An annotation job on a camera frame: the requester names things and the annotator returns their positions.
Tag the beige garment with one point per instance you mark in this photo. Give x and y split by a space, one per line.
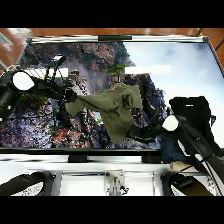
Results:
180 166

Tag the dark blue garment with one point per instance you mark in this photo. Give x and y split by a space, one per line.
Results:
171 148

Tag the olive green shirt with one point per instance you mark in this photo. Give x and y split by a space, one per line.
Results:
115 110

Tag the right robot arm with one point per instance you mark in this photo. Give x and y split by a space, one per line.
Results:
197 144

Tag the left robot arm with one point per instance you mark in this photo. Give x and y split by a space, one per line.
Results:
7 96

